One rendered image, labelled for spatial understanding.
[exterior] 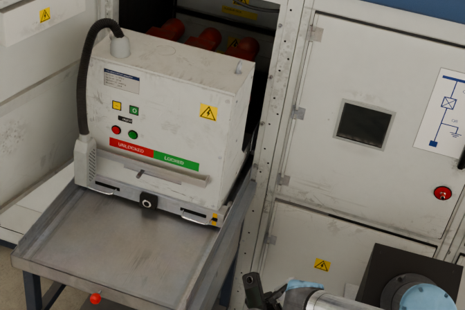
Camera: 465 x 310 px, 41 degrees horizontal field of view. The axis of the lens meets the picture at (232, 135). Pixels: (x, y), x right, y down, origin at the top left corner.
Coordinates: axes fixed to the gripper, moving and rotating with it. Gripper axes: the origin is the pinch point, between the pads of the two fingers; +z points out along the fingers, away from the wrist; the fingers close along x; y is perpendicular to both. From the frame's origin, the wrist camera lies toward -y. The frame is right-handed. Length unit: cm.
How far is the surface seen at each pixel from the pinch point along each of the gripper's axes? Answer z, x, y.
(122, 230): 8, -44, -31
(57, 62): 14, -41, -92
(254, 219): 59, -21, -8
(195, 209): 19.7, -22.1, -26.6
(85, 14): 24, -28, -103
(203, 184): 12.6, -11.8, -34.2
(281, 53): 34, 25, -61
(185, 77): 7, 2, -67
